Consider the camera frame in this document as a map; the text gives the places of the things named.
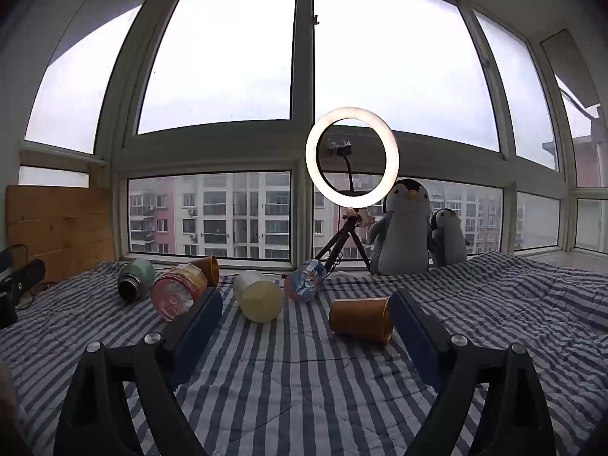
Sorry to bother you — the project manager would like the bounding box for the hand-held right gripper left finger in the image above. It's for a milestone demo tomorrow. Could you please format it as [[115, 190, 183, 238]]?
[[54, 289, 224, 456]]

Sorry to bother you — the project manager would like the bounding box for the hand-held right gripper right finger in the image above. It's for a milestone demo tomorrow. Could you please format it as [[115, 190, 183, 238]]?
[[389, 289, 556, 456]]

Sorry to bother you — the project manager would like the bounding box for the brown paper cup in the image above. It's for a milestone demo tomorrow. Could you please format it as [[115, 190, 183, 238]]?
[[329, 296, 394, 345]]

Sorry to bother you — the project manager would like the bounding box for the small brown cup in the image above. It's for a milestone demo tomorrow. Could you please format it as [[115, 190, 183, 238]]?
[[192, 255, 220, 288]]

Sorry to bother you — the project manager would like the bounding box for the cream yellow cup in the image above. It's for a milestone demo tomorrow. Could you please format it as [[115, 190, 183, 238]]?
[[232, 270, 285, 323]]

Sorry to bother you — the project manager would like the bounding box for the green insulated cup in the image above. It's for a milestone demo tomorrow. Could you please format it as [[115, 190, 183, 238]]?
[[117, 257, 157, 303]]

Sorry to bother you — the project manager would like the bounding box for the pink transparent jar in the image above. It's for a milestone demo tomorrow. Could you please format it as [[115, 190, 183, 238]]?
[[151, 263, 209, 322]]

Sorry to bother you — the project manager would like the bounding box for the wooden board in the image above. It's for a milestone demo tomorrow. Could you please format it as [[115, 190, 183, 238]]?
[[6, 184, 117, 284]]

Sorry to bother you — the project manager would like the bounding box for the large grey penguin plush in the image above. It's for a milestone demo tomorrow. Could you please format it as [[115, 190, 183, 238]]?
[[367, 177, 434, 277]]

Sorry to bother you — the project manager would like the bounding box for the small grey penguin plush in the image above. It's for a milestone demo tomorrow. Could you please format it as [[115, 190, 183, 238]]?
[[429, 207, 470, 268]]

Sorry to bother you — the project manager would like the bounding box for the blue striped blanket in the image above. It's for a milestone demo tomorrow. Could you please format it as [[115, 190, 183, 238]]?
[[0, 249, 608, 456]]

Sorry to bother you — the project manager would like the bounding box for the crumpled clear plastic bottle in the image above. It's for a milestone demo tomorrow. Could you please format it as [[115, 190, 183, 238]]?
[[283, 259, 329, 303]]

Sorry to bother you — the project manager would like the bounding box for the black tripod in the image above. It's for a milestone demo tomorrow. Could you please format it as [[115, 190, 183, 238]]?
[[313, 206, 374, 274]]

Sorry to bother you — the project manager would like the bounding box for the white ring light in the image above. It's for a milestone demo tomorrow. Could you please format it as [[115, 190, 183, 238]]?
[[305, 106, 401, 209]]

